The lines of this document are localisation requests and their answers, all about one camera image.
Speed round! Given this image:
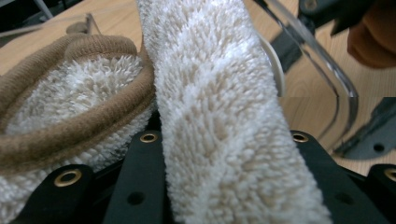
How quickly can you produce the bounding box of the grey striped towel brown trim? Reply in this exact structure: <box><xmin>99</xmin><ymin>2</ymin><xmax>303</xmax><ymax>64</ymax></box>
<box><xmin>0</xmin><ymin>0</ymin><xmax>334</xmax><ymax>224</ymax></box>

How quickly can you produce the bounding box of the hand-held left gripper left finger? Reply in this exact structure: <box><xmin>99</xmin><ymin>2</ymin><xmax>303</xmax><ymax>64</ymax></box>
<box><xmin>102</xmin><ymin>130</ymin><xmax>172</xmax><ymax>224</ymax></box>

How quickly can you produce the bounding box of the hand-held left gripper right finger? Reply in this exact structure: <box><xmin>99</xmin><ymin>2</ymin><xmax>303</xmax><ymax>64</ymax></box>
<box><xmin>290</xmin><ymin>130</ymin><xmax>390</xmax><ymax>224</ymax></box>

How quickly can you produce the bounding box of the clear acrylic organizer box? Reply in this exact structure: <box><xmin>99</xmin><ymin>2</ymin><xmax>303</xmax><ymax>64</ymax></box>
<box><xmin>253</xmin><ymin>0</ymin><xmax>360</xmax><ymax>153</ymax></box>

